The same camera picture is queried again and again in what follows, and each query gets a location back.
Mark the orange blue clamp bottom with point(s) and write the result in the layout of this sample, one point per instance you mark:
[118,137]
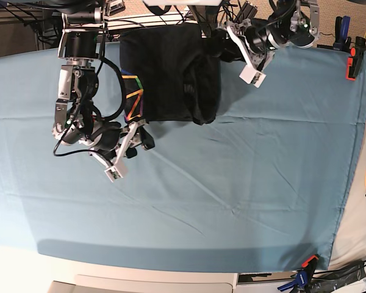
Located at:
[303,277]

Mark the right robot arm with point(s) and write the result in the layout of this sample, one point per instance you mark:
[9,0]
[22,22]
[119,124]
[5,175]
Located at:
[76,117]

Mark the white box bottom edge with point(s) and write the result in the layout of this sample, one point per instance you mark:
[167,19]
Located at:
[85,283]

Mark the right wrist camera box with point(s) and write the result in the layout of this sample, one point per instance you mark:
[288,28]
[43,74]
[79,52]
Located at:
[116,172]

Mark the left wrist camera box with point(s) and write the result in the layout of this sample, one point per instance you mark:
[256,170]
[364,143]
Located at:
[252,76]

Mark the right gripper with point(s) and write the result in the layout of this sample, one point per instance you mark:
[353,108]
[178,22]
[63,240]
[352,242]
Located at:
[109,141]

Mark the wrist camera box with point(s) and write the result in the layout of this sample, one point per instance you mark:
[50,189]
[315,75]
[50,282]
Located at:
[252,76]
[116,172]

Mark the black bag bottom right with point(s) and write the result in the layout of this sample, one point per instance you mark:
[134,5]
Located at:
[347,275]

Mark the blue black clamp top right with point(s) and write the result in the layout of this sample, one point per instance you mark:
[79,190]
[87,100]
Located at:
[342,39]

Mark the black T-shirt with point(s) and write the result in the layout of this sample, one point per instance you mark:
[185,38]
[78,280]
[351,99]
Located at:
[172,73]

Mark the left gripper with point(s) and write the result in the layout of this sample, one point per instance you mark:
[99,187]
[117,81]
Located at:
[259,49]

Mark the blue table cloth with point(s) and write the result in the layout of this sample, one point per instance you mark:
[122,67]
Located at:
[260,189]

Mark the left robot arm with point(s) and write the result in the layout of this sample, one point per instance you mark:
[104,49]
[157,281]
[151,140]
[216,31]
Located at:
[292,22]

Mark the orange black clamp top right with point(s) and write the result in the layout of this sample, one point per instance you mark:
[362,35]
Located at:
[354,61]

